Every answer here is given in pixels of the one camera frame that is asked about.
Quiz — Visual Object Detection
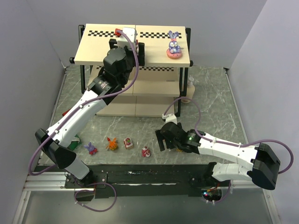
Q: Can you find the beige three-tier shelf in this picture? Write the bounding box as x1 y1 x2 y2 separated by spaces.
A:
70 24 192 117

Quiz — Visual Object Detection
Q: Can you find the cream pump bottle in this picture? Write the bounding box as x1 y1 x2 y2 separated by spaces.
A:
186 76 195 99

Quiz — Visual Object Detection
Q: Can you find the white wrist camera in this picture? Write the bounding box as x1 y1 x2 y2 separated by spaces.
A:
115 27 137 49
162 113 178 124

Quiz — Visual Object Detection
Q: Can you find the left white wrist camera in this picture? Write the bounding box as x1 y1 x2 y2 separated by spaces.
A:
115 27 137 49

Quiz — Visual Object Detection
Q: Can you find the green and brown plush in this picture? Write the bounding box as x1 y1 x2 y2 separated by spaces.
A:
68 136 81 151

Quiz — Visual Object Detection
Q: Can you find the orange fox toy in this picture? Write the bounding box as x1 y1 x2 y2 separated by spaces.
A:
106 137 118 151

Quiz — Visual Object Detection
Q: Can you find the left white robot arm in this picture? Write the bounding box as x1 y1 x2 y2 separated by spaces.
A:
33 38 139 186

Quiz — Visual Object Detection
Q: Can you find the strawberry cake slice toy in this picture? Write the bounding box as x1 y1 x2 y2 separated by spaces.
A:
123 137 134 149

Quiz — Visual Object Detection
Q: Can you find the purple bunny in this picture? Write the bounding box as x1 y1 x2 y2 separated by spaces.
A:
166 30 183 59
84 142 98 155

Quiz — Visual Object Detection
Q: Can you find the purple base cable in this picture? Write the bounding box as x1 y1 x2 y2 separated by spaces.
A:
74 182 117 213

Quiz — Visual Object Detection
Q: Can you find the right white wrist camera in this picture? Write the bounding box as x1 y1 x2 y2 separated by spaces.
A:
162 113 178 124

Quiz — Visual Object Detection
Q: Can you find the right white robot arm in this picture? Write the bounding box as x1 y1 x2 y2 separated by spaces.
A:
155 122 280 190

